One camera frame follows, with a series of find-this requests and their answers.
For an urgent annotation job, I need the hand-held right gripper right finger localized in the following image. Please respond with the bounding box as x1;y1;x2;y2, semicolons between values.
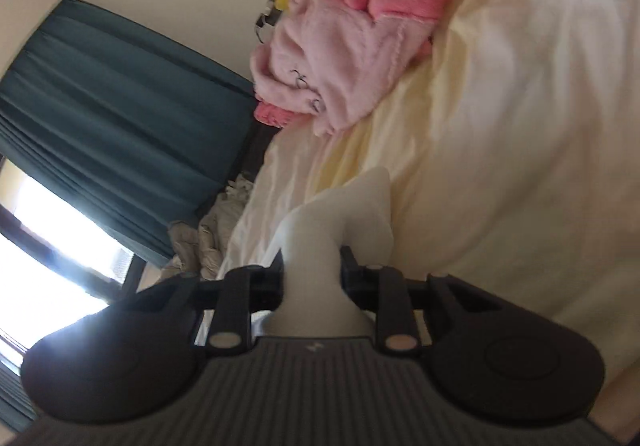
339;245;482;358

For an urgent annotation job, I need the white garment with striped band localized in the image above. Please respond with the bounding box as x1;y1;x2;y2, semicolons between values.
260;166;397;340

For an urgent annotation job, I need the beige quilted blanket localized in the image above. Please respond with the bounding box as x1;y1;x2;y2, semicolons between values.
166;172;257;279

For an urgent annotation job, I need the cream bed cover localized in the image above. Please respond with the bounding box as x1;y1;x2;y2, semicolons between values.
216;0;640;379

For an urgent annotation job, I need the teal curtain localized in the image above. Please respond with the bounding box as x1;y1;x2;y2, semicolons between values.
0;0;260;268
0;360;38;433

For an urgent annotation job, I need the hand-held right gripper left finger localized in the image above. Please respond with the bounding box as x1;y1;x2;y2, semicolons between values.
127;246;289;360

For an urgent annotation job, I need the dark wire-framed object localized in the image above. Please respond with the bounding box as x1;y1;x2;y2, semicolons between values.
253;0;287;44

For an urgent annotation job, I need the pink fleece garment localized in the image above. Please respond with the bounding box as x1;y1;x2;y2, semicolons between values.
249;0;460;138

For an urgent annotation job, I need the dark framed window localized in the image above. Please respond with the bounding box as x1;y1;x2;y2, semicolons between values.
0;155;148;369

